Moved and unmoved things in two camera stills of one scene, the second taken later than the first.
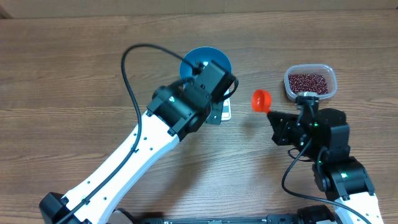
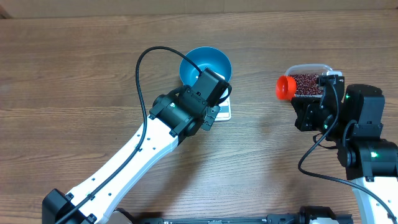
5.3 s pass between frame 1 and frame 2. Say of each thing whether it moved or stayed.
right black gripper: moved
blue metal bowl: stayed
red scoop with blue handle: moved
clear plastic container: stayed
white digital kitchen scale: stayed
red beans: stayed
